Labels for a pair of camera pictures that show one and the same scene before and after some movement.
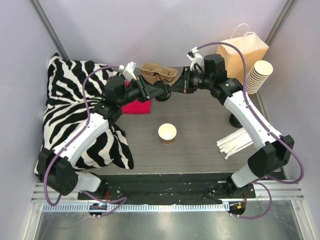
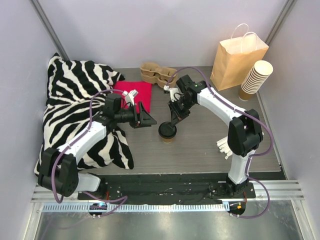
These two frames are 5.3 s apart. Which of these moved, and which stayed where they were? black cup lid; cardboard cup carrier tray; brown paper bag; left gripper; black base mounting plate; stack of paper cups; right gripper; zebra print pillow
Moved: left gripper; right gripper; black cup lid
Stayed: stack of paper cups; cardboard cup carrier tray; brown paper bag; black base mounting plate; zebra print pillow
